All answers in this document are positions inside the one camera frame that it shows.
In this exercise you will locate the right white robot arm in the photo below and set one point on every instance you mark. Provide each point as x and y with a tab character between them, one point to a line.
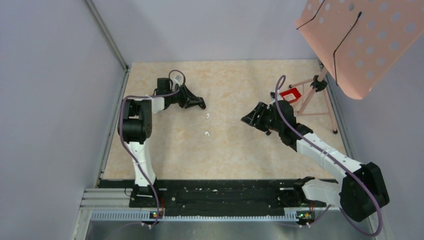
359	189

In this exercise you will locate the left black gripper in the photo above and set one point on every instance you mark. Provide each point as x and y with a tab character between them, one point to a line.
188	99

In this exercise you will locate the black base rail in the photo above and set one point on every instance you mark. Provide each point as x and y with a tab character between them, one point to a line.
278	200

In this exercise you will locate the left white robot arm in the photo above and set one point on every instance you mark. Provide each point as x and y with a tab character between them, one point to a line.
135	127

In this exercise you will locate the pink perforated music stand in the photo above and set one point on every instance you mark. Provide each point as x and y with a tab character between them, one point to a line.
358	41

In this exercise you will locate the red square box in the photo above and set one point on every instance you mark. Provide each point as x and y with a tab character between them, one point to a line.
291	95

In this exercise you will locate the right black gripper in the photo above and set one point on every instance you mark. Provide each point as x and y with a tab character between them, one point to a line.
253	118

